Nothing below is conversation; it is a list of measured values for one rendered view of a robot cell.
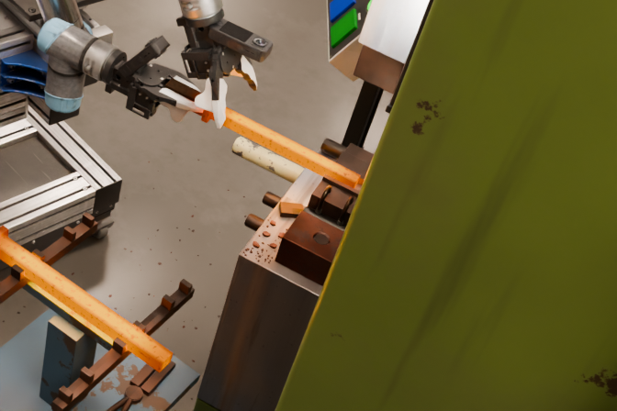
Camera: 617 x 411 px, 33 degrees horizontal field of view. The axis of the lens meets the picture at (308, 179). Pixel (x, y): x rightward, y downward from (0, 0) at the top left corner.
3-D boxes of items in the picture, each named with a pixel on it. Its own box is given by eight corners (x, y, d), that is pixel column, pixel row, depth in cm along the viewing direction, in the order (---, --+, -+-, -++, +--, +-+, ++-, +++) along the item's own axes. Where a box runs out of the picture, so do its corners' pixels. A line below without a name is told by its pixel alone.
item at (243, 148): (228, 157, 250) (232, 141, 247) (238, 146, 254) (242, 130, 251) (390, 239, 243) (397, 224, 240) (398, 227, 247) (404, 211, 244)
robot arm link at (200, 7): (225, -19, 184) (203, -1, 178) (231, 4, 187) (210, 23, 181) (189, -17, 188) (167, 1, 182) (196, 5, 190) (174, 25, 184)
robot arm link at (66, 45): (55, 41, 210) (59, 7, 205) (101, 65, 208) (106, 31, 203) (31, 59, 204) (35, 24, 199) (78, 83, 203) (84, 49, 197)
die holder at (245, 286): (196, 397, 213) (238, 254, 184) (274, 284, 241) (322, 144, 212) (441, 532, 204) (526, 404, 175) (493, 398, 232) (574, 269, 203)
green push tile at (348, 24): (330, 47, 227) (355, 26, 223) (330, 27, 232) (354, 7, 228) (336, 51, 228) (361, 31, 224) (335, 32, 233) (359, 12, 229)
